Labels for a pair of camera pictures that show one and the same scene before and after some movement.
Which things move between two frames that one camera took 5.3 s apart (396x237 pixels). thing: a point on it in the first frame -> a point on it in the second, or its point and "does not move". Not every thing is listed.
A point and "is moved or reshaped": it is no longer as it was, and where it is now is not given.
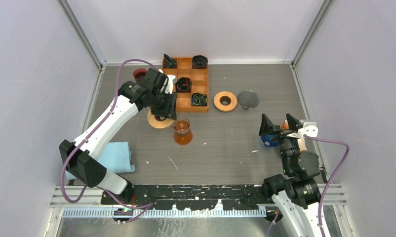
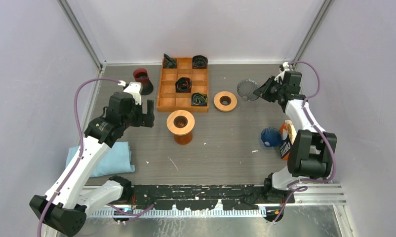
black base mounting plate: x=192 y=197 does not move
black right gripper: x=266 y=126 -> x=262 y=91
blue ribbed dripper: x=268 y=142 does not move
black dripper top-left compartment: x=169 y=62 does not move
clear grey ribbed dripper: x=248 y=99 -> x=245 y=89
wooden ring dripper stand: x=159 y=124 is moved or reshaped
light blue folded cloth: x=116 y=157 does not move
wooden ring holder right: x=225 y=101 does not move
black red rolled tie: x=183 y=85 does not move
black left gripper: x=169 y=111 -> x=145 y=119
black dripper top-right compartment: x=199 y=61 does not move
